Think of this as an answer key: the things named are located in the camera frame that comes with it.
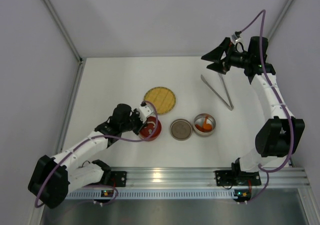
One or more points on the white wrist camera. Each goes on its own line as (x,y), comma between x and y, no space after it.
(236,37)
(145,112)

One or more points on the beige-banded metal tin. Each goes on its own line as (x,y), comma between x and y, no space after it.
(199,119)

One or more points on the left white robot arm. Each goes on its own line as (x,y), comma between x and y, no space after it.
(54,177)

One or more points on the aluminium frame post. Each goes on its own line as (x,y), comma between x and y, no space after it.
(279,12)
(61,27)

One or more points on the orange carrot food piece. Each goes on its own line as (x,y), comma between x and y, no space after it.
(207,126)

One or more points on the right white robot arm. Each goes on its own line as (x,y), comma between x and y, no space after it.
(281,133)

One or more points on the left aluminium frame post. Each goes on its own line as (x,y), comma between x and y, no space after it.
(61,27)

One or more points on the metal tongs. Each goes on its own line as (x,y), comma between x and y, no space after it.
(229,103)

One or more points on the brown round lid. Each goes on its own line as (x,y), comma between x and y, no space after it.
(181,129)

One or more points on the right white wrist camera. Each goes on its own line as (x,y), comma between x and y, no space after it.
(236,37)

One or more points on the slotted cable duct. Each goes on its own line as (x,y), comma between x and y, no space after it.
(152,194)

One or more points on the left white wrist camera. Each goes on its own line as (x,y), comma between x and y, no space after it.
(145,112)

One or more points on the right aluminium frame post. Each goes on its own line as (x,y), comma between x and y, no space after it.
(279,12)

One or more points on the orange fried food piece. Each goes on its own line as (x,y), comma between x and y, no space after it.
(200,128)

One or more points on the right black base bracket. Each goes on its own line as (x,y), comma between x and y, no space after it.
(228,178)

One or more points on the woven bamboo plate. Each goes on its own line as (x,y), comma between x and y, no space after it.
(163,99)

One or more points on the aluminium mounting rail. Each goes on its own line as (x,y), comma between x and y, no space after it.
(201,177)

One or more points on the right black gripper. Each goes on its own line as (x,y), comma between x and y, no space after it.
(225,60)

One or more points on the black base bracket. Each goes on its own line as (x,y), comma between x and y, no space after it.
(228,178)
(114,179)

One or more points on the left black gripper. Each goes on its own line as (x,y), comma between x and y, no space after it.
(136,122)

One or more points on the red round lid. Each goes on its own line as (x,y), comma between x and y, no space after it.
(150,127)

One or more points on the left black base bracket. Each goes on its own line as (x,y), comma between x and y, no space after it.
(114,179)

